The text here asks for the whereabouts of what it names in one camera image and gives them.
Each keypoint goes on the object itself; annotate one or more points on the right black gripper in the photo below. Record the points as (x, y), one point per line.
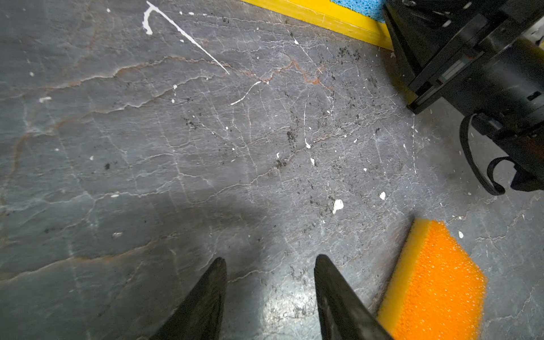
(440, 43)

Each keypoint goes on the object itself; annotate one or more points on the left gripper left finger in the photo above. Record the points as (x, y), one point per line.
(199, 316)

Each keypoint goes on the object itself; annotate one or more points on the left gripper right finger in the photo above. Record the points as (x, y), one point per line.
(342, 314)

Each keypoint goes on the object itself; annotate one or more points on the orange sponge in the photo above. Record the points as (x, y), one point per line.
(436, 291)

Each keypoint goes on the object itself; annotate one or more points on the blue sponge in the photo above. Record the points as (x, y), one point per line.
(370, 8)

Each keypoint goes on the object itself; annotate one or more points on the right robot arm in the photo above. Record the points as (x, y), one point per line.
(504, 102)

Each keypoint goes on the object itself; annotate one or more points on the yellow shelf pink blue boards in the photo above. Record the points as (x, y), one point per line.
(333, 17)

